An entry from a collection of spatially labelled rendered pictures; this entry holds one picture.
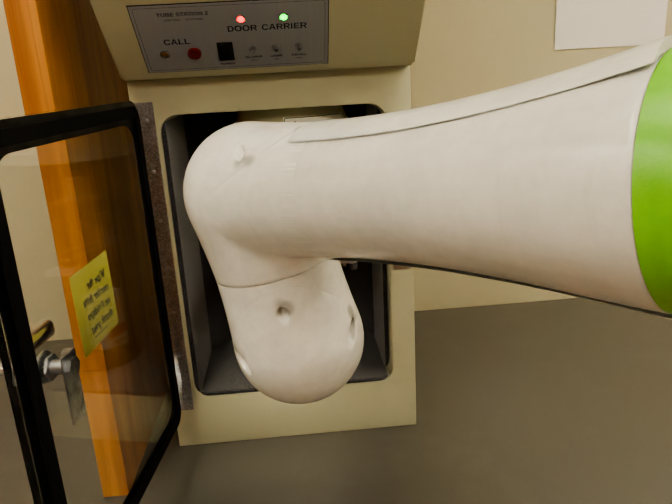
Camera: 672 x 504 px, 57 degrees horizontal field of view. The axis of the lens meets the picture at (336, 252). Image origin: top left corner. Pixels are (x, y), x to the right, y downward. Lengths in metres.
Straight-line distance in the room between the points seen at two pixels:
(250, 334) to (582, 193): 0.30
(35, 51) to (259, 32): 0.21
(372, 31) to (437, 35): 0.53
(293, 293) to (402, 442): 0.42
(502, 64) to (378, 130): 0.89
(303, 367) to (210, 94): 0.37
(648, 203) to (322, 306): 0.29
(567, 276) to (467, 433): 0.60
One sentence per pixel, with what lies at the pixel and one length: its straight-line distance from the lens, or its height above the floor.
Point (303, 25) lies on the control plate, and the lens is 0.66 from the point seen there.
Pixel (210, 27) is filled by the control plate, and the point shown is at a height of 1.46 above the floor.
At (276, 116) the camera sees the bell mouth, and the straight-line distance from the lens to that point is 0.76.
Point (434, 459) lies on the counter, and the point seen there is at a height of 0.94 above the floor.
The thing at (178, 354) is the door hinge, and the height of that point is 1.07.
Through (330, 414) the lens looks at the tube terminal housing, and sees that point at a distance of 0.85.
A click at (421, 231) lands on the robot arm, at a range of 0.31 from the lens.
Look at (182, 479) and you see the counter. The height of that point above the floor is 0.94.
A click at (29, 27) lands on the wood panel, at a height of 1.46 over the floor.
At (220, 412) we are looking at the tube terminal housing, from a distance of 0.85.
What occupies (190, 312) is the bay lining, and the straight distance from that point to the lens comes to 0.80.
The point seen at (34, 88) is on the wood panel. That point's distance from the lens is 0.68.
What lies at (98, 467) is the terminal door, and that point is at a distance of 0.62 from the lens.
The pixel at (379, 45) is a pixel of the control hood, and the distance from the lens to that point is 0.69.
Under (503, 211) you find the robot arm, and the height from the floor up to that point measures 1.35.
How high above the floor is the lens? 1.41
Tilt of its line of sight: 17 degrees down
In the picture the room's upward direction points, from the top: 3 degrees counter-clockwise
